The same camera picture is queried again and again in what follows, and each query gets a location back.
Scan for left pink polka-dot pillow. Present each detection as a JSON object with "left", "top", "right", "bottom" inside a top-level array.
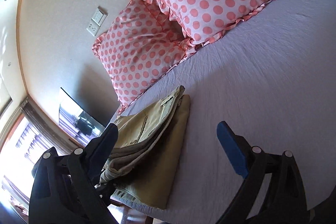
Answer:
[{"left": 92, "top": 0, "right": 196, "bottom": 113}]

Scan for khaki pants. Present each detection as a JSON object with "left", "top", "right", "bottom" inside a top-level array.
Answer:
[{"left": 100, "top": 86, "right": 190, "bottom": 209}]

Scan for black framed mirror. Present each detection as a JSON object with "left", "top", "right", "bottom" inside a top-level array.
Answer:
[{"left": 59, "top": 88, "right": 105, "bottom": 147}]

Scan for white wall power socket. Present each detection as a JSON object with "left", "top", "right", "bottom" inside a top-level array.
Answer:
[{"left": 87, "top": 19, "right": 100, "bottom": 36}]

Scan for white wall light switch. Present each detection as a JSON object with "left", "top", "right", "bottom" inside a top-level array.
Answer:
[{"left": 92, "top": 6, "right": 108, "bottom": 26}]

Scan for lavender bed sheet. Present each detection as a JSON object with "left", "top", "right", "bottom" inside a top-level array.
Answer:
[{"left": 125, "top": 0, "right": 335, "bottom": 223}]

